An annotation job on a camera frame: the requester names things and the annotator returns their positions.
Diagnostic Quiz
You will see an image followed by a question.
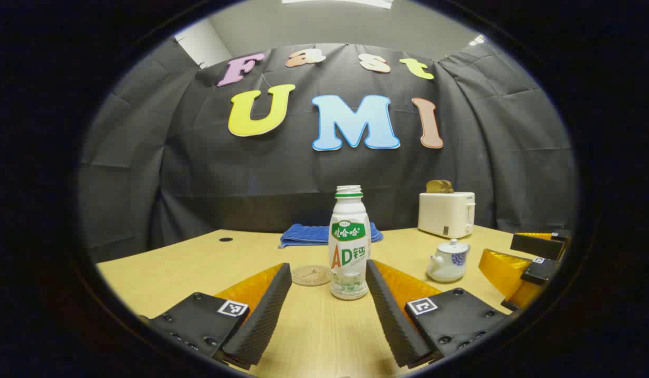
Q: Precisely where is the long ceiling light panel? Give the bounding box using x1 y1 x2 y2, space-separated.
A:
281 0 394 10

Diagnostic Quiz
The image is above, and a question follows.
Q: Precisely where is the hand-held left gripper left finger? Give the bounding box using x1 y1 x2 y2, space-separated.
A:
143 262 293 371

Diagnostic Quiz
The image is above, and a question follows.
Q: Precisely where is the blue folded towel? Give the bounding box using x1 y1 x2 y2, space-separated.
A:
279 222 384 249

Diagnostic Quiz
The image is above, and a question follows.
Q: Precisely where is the white toaster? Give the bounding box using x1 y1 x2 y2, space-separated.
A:
418 192 476 239

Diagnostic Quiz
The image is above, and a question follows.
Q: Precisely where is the black backdrop cloth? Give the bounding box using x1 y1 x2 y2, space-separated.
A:
78 38 580 263

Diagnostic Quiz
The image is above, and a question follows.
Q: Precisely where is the round cork coaster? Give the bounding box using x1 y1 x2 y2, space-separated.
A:
291 265 332 287

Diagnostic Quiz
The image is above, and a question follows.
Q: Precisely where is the white blue ceramic teacup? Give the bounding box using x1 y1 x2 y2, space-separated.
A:
427 251 468 283

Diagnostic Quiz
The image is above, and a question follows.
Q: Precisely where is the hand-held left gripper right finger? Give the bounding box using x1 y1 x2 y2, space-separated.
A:
365 259 510 369

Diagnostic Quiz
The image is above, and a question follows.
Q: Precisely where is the white plastic water bottle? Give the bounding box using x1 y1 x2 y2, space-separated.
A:
328 185 372 301

